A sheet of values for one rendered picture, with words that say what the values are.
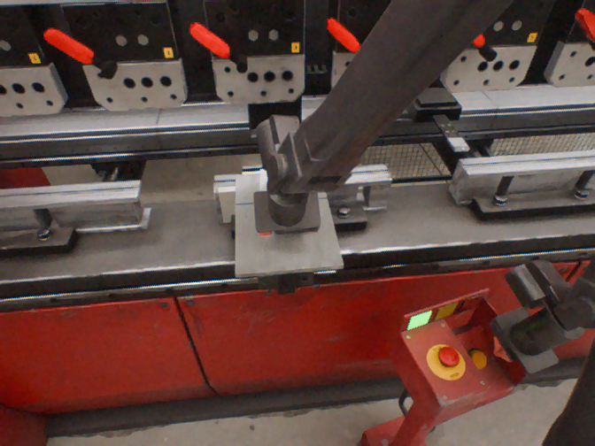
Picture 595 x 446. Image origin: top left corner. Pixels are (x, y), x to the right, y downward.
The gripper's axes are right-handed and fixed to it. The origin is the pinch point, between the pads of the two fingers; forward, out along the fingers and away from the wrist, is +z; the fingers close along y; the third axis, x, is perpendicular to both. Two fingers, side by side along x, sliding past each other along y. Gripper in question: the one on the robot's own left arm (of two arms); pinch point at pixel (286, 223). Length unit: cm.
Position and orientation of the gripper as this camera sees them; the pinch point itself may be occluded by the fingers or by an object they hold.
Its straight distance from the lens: 70.4
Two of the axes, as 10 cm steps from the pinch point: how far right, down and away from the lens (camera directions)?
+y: -9.9, 0.8, -0.6
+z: -0.4, 2.6, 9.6
